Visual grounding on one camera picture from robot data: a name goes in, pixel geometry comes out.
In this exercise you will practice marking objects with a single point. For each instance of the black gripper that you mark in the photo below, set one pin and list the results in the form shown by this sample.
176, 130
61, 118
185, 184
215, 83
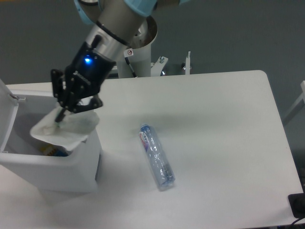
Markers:
82, 78

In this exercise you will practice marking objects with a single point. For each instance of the white plastic wrapper bag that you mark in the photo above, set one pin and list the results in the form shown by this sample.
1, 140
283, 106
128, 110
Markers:
68, 133

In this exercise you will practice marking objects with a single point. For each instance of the clear plastic water bottle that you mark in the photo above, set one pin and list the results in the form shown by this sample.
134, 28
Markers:
160, 166

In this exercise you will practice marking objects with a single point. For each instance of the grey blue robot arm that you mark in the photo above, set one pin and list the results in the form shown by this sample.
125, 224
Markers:
116, 25

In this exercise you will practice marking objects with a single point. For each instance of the blue trash in can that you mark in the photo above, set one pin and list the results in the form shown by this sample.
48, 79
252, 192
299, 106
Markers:
60, 153

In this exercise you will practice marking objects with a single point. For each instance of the yellow trash in can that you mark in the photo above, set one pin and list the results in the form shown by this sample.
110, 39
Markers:
48, 150

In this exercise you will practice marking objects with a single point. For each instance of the white trash can lid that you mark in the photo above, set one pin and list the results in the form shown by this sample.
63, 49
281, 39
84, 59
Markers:
9, 104

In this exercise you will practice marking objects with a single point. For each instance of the white trash can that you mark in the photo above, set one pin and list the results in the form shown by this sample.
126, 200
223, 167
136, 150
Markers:
76, 172

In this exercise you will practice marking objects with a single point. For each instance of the white furniture leg right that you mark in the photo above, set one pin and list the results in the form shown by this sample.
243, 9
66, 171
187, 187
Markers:
296, 107

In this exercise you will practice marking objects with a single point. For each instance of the black device at table edge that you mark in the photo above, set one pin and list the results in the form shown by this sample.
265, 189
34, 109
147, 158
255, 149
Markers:
297, 204

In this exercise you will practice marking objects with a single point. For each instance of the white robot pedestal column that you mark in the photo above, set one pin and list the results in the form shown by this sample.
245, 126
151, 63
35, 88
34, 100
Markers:
142, 41

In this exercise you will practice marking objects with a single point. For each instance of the white metal base frame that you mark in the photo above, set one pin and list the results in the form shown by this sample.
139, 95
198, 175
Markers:
166, 65

